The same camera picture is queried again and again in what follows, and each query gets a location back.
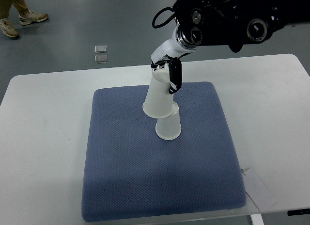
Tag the white paper tag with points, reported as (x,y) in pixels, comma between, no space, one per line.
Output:
(257,191)

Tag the white paper cup on cushion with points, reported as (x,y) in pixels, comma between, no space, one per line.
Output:
(169,128)

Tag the upper metal floor plate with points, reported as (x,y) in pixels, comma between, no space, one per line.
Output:
(100,48)

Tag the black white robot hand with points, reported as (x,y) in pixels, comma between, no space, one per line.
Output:
(171,52)

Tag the white paper cup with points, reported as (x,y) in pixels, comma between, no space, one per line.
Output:
(159,102)
(169,128)

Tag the blue quilted cushion pad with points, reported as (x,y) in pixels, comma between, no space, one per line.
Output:
(130,172)

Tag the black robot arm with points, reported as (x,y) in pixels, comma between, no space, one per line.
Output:
(237,22)

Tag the white table leg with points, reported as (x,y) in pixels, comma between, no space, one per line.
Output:
(256,219)

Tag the black table control panel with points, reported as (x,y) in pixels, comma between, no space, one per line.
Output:
(298,212)

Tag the person in khaki trousers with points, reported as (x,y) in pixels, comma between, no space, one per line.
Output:
(26,16)

